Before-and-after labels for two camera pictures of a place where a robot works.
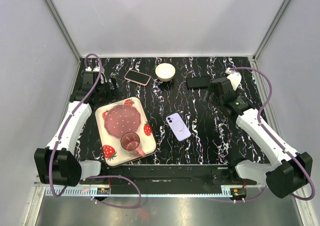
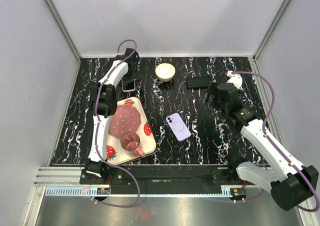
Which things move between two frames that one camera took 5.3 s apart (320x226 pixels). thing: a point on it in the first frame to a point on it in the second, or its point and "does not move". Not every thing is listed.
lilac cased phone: (178, 126) does not move
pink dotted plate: (121, 119) does not move
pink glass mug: (130, 142) does not move
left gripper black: (105, 84) to (135, 75)
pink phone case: (137, 77) to (128, 85)
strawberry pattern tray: (112, 152) does not move
